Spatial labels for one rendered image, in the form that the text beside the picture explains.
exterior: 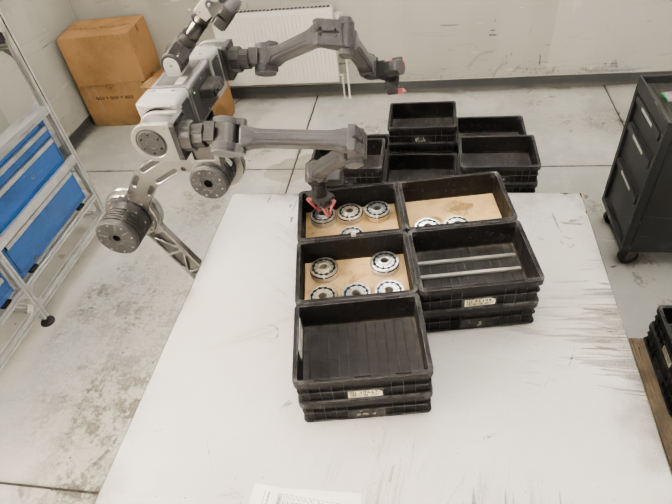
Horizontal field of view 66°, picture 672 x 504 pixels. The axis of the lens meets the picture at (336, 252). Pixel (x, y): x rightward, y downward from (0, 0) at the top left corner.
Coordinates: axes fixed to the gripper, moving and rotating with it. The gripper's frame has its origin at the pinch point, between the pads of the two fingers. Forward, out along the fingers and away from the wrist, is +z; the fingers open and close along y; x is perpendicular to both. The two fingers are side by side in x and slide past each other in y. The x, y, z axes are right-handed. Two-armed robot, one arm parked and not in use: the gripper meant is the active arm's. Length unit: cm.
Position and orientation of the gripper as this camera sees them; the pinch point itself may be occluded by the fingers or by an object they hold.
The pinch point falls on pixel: (323, 212)
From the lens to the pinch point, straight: 209.6
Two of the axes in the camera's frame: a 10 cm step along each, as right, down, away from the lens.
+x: -7.0, 5.6, -4.5
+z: 1.2, 7.1, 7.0
